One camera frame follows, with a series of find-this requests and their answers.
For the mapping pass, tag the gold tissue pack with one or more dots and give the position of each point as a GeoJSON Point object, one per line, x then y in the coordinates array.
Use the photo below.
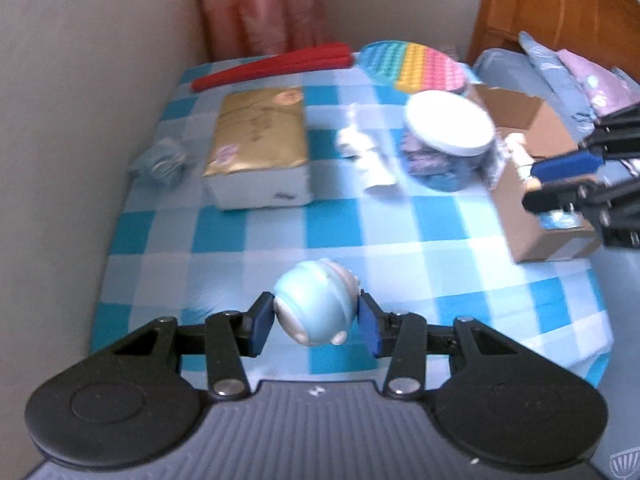
{"type": "Point", "coordinates": [260, 152]}

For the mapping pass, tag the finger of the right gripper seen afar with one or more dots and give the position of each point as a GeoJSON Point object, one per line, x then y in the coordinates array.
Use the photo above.
{"type": "Point", "coordinates": [570, 165]}

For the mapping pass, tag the wooden headboard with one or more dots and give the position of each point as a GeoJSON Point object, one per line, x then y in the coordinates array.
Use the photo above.
{"type": "Point", "coordinates": [604, 31]}

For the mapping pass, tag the red folded fan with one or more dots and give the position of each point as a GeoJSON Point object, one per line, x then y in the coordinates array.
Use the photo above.
{"type": "Point", "coordinates": [326, 57]}

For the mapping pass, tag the pink curtain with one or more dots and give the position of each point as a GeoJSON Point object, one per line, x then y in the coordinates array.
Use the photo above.
{"type": "Point", "coordinates": [238, 28]}

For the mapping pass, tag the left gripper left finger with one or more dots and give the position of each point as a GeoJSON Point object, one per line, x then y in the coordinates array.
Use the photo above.
{"type": "Point", "coordinates": [230, 335]}

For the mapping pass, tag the blue floral pillow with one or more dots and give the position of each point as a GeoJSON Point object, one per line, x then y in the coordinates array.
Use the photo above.
{"type": "Point", "coordinates": [567, 92]}

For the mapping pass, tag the blue checkered tablecloth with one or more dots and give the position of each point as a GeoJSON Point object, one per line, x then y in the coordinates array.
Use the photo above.
{"type": "Point", "coordinates": [439, 255]}

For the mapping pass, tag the cardboard box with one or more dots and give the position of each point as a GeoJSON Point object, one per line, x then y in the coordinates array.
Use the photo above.
{"type": "Point", "coordinates": [528, 132]}

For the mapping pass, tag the blue bed sheet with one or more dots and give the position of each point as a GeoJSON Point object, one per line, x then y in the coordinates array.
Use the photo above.
{"type": "Point", "coordinates": [617, 272]}

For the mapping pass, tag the pink floral pillow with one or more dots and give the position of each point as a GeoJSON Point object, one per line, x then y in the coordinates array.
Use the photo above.
{"type": "Point", "coordinates": [608, 91]}

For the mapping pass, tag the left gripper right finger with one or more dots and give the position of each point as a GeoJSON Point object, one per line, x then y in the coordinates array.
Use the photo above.
{"type": "Point", "coordinates": [400, 337]}

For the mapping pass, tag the blue round plush toy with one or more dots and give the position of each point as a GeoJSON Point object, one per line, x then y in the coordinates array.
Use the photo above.
{"type": "Point", "coordinates": [316, 302]}

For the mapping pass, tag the clear jar white lid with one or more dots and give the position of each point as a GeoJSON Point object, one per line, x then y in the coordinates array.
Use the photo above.
{"type": "Point", "coordinates": [446, 138]}

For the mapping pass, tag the rainbow pop-it toy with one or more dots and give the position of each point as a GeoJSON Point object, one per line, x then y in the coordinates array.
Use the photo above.
{"type": "Point", "coordinates": [411, 68]}

